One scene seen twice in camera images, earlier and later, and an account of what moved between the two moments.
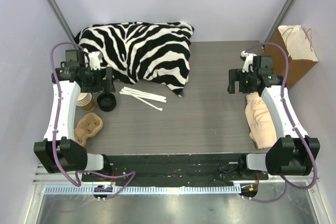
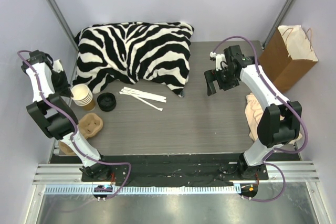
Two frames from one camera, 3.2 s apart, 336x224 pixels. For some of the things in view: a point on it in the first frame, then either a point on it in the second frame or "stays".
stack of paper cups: [84, 100] stays
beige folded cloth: [262, 130] stays
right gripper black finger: [233, 75] -> [210, 76]
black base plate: [176, 169] stays
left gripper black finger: [109, 85] -> [67, 92]
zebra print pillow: [140, 52] stays
